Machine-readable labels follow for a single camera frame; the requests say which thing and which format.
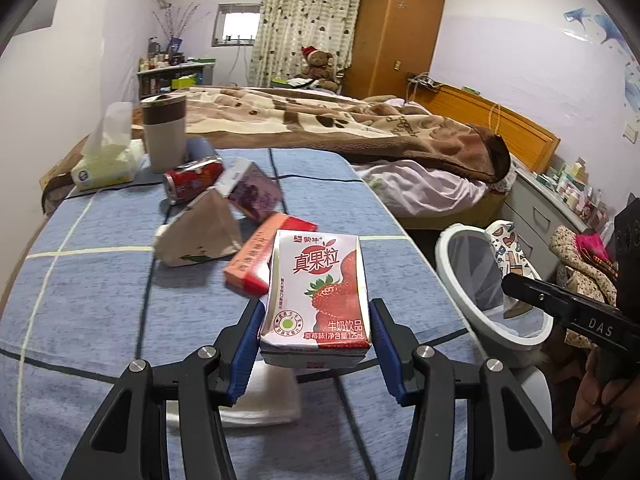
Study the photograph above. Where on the blue flower wall sticker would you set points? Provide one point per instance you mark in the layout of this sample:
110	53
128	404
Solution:
595	30

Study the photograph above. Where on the white wall switch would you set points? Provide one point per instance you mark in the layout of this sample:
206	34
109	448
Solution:
632	132

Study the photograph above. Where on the white folded napkin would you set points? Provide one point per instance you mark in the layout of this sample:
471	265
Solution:
270	395

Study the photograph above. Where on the dark blue glasses case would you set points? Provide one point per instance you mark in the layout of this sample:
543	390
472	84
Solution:
200	149

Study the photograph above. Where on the cluster of toiletry bottles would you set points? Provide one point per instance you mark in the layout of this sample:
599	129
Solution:
575	190

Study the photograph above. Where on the blue checked tablecloth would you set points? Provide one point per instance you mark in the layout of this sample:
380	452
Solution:
100	310

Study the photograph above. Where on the orange pink cardboard box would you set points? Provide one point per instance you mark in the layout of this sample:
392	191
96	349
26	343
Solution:
250	265

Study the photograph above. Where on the cluttered shelf unit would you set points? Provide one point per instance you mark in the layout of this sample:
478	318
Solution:
170	72

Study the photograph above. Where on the patterned window curtain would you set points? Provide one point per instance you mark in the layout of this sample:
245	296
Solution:
300	20

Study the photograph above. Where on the green tissue box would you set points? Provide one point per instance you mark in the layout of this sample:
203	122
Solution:
185	81

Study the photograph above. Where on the wooden bed headboard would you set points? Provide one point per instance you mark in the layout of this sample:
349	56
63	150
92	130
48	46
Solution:
500	120

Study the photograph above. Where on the floral padded jacket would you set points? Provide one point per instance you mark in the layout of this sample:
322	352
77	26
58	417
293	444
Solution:
585	280

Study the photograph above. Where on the brown printed blanket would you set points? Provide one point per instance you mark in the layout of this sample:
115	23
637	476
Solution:
350	135

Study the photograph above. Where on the soft tissue pack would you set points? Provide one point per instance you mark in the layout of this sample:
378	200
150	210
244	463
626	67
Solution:
105	165

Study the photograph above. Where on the purple drink carton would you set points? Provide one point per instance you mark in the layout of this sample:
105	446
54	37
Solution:
255	195

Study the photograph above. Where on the wooden wardrobe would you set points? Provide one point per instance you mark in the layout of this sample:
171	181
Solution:
395	30

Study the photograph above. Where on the bright pink cloth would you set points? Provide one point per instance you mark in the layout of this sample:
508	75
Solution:
592	250

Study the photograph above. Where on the white round waste bin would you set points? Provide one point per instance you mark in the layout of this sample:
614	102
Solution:
450	265

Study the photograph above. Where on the strawberry milk carton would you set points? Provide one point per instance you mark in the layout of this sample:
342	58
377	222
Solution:
315	300

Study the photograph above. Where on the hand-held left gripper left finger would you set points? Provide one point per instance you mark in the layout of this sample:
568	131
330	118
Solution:
245	355

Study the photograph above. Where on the pink duvet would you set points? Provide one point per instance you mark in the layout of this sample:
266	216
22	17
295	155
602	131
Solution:
425	185

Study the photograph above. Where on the vase of dry branches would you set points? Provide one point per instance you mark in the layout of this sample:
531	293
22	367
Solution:
175	25

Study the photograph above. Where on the grey drawer nightstand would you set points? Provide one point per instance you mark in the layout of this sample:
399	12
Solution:
535	220

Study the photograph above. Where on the power strip with chargers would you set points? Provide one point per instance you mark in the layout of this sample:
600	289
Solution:
422	81

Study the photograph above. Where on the red drink can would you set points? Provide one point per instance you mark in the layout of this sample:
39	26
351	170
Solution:
192	182

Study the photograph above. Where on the person's right hand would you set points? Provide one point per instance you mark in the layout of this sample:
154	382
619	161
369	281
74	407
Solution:
587	400

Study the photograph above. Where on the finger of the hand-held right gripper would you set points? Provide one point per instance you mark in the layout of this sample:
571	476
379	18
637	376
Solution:
535	290

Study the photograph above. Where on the brown teddy bear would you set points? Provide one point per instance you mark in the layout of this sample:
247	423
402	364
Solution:
317	67

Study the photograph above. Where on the brown cardboard box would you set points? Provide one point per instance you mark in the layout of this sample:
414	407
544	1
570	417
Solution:
52	175

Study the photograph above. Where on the brown paper carton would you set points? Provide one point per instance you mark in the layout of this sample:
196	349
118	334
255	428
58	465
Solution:
200	235

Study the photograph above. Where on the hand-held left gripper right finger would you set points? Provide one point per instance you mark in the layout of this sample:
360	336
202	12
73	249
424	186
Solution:
387	355

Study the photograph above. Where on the small barred window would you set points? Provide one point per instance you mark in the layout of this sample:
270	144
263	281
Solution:
237	25

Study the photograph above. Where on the white and brown tumbler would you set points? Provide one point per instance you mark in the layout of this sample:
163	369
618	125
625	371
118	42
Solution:
162	135

